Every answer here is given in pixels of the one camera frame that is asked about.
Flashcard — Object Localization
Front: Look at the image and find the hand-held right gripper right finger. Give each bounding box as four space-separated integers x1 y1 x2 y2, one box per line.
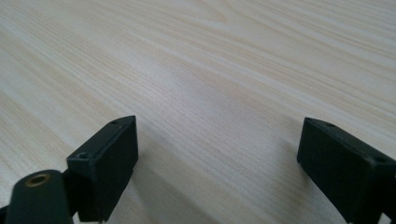
296 117 396 224

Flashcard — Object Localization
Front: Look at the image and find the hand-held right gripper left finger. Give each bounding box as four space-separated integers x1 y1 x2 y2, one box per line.
65 115 140 224

